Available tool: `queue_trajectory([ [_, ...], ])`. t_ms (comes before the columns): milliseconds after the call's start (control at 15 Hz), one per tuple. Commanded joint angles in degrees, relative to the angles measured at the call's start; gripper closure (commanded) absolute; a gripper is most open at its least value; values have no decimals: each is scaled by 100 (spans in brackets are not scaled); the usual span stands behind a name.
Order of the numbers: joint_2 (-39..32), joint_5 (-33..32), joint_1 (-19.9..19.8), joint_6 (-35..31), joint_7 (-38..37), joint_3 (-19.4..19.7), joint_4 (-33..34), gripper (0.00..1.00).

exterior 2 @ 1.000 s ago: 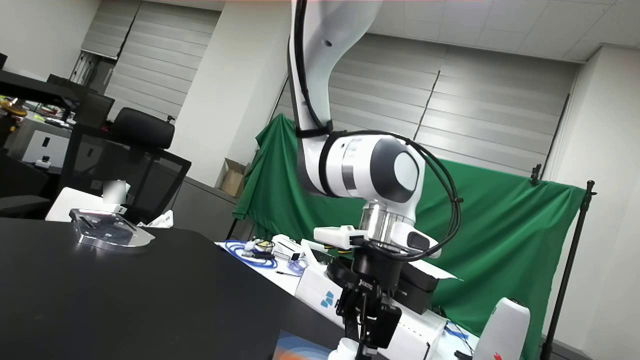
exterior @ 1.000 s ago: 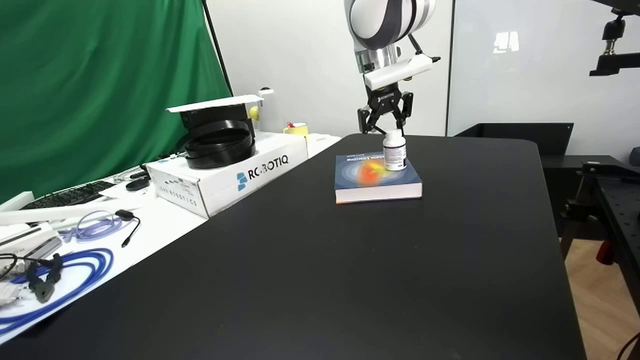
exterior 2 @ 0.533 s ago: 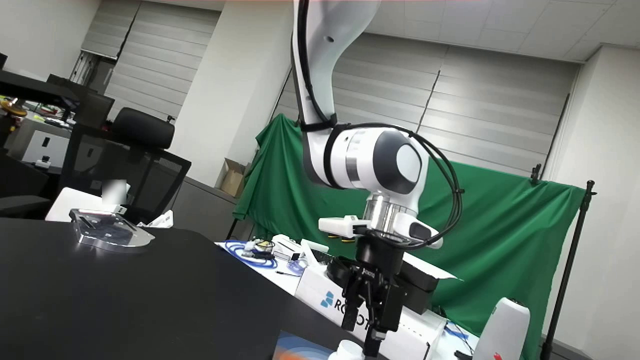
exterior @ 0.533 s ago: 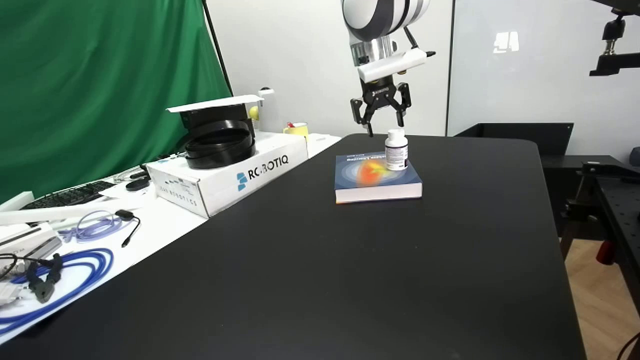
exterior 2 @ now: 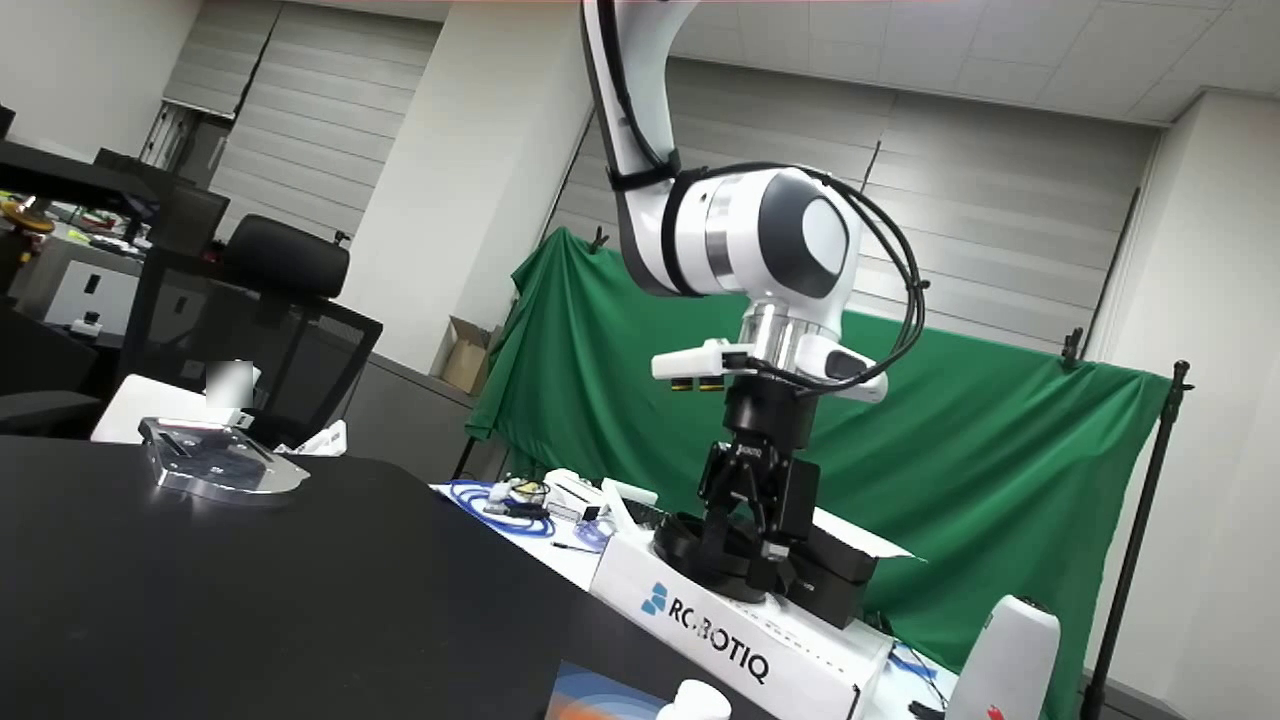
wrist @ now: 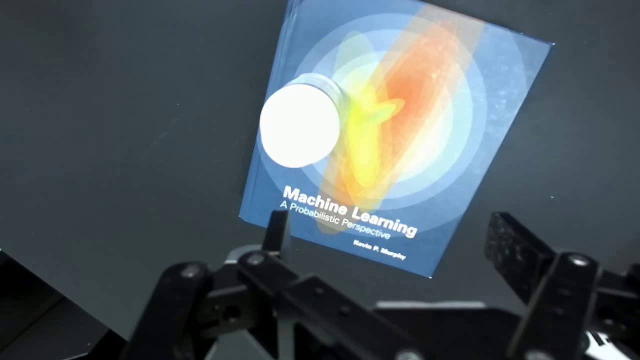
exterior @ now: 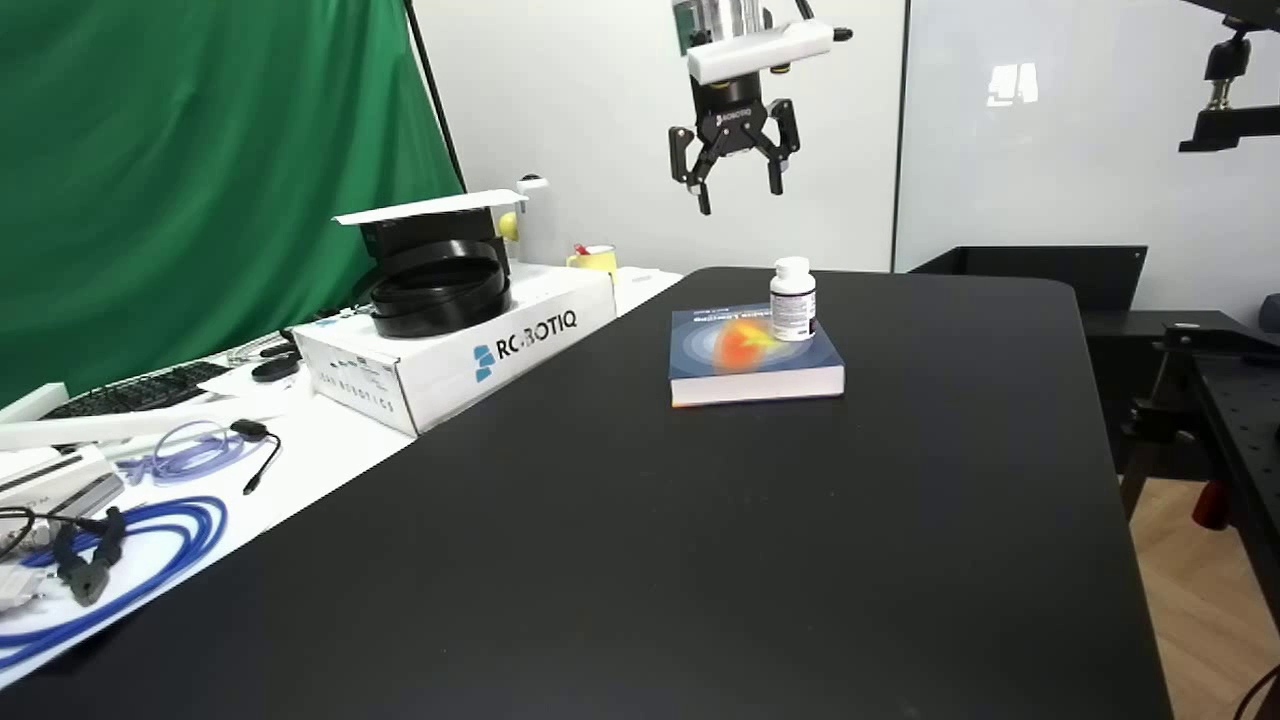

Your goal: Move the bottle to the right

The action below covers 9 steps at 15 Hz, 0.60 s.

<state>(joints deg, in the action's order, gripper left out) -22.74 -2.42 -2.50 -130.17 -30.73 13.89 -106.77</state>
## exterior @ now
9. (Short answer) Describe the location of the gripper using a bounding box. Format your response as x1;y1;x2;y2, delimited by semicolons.
668;72;802;217

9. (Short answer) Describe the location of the white pill bottle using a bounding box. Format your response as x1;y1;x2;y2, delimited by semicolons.
768;256;818;344

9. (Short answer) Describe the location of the yellow mug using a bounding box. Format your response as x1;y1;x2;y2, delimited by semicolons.
566;242;619;283

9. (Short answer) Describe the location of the blue book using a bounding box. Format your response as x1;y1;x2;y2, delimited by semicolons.
667;303;847;410

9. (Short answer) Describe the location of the black backdrop pole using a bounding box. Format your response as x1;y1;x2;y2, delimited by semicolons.
402;0;469;193

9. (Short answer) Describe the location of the black box with white lid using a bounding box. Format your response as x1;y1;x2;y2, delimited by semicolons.
333;188;529;301

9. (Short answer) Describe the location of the white cardboard box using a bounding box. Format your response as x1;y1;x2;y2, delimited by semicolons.
291;263;617;439

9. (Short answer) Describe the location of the green backdrop cloth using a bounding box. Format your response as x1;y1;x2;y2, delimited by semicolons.
0;0;467;409

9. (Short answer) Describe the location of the black perforated bench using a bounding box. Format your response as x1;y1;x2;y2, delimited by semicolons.
1118;320;1280;641

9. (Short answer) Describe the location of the black keyboard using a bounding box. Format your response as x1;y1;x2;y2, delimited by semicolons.
42;359;233;421

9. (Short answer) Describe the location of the white small box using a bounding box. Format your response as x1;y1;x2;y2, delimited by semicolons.
0;444;127;523

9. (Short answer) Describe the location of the black clamp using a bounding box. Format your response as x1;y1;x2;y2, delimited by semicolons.
52;505;128;608

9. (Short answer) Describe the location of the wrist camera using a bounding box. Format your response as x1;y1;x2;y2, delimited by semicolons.
686;18;854;87

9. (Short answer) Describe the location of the black round ring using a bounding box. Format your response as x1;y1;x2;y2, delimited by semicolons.
369;240;513;339

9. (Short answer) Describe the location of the black cable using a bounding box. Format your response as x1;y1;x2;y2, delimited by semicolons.
229;418;284;497

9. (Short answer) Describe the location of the coil of purple cable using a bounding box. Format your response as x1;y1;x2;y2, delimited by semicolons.
118;420;253;487

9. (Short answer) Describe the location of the coil of blue cable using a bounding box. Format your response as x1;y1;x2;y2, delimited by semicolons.
0;496;230;673

